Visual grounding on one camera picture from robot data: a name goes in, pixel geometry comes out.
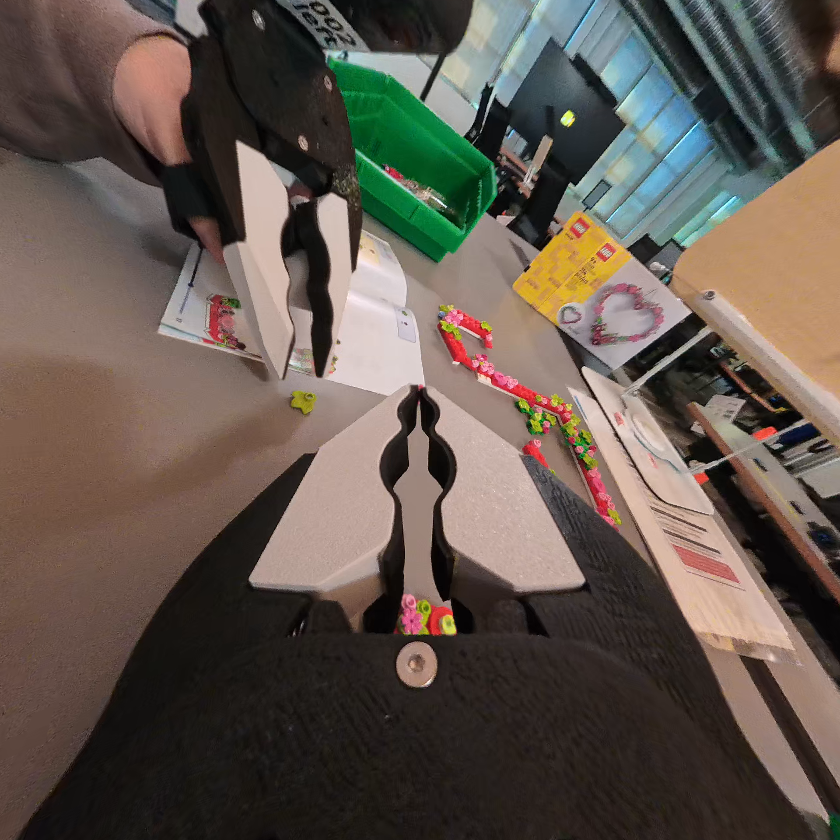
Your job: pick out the black pole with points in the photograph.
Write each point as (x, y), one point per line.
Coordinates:
(433, 75)

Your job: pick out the person's left forearm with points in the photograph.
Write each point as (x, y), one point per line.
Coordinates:
(52, 79)

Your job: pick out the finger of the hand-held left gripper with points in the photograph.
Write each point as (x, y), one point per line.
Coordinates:
(262, 216)
(338, 262)

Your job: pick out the small red lego piece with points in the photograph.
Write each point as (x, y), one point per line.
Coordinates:
(535, 451)

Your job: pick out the black monitor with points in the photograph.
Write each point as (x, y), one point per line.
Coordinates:
(558, 85)

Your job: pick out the white printed paper sheet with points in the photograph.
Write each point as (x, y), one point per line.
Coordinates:
(722, 610)

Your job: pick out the small red flowered lego assembly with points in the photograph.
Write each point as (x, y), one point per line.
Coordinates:
(439, 620)

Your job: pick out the person's left hand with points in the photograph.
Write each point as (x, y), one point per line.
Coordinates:
(151, 98)

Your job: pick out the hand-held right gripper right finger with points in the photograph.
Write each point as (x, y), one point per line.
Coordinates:
(505, 525)

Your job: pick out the white lego instruction booklet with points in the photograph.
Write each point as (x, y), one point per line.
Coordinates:
(374, 341)

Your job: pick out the lime green lego leaf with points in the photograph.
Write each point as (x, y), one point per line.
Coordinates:
(303, 401)

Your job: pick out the clear bag of lego pieces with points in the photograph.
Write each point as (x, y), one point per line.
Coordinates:
(426, 195)

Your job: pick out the green plastic bin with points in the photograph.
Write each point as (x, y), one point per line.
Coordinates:
(407, 138)

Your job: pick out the black office chair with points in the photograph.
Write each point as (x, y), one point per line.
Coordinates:
(489, 131)
(541, 203)

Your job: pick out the red flowered lego heart frame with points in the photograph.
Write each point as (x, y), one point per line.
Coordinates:
(463, 354)

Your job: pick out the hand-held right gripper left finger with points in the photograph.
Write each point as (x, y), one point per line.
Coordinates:
(328, 525)

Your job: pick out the storage shelf with items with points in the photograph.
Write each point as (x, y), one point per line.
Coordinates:
(754, 472)

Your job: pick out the yellow lego box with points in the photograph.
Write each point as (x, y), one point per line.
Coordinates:
(571, 262)

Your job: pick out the tan desk divider panel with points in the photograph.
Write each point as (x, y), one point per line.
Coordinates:
(774, 262)

